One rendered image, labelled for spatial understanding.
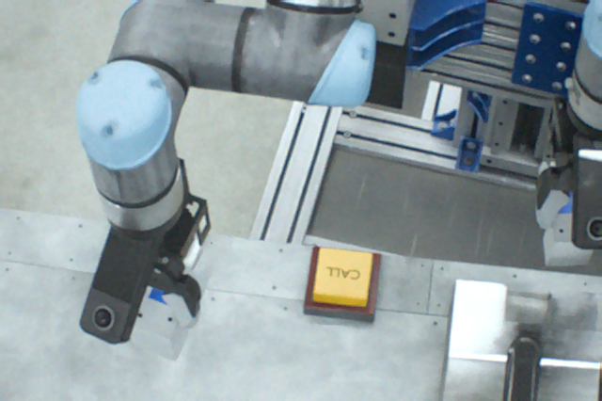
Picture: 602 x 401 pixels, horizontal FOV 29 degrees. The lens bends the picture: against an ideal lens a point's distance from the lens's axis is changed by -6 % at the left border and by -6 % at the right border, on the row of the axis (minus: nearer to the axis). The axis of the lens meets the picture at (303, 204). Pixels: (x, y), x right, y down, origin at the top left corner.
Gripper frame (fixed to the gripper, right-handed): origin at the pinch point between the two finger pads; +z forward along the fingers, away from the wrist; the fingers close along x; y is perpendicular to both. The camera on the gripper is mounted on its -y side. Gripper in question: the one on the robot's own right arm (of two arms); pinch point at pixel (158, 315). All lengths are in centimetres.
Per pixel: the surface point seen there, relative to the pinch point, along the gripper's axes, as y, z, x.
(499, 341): 12.7, 6.1, -32.9
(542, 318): 18.3, 8.8, -36.7
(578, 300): 20.4, 6.1, -40.1
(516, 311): 18.2, 8.8, -33.6
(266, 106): 88, 95, 29
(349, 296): 14.6, 11.4, -15.1
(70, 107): 73, 95, 68
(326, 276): 16.0, 11.4, -11.9
